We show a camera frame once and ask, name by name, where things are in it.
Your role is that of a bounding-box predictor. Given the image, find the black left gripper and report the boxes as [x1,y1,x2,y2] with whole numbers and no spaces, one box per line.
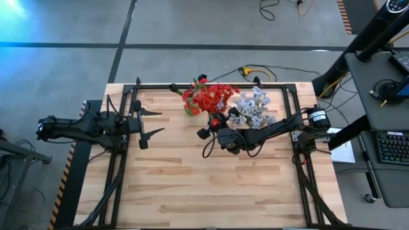
[127,99,166,150]

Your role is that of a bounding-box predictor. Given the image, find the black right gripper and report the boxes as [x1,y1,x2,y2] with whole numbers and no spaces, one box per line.
[196,107,256,156]

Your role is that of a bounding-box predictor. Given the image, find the black mat with orange stripes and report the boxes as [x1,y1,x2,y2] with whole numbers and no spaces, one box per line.
[336,0,381,35]
[47,99,103,230]

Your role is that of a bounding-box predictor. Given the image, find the grey metal table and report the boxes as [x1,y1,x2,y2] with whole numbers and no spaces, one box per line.
[0,127,54,230]

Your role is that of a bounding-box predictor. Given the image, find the white paper sheet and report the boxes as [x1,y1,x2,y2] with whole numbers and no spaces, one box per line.
[325,126,356,164]

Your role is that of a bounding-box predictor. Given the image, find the grey side desk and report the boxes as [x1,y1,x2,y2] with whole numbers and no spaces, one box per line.
[344,50,409,209]

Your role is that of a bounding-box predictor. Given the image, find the black tower fan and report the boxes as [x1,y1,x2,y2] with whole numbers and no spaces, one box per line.
[312,0,409,96]

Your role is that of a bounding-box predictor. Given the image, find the black round stand base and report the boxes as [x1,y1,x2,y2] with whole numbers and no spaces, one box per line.
[373,79,405,105]

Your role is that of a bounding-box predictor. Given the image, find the black backlit keyboard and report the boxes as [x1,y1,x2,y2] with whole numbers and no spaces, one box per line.
[376,131,409,166]

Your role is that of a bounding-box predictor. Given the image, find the black laptop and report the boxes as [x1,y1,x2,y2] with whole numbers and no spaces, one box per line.
[388,50,409,76]

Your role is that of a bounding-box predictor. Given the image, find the yellow floor cable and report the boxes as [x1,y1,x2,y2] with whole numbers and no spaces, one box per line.
[238,65,275,83]

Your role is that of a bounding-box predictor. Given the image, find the silver arm base bracket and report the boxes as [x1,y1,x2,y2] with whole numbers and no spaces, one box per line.
[290,130,332,144]

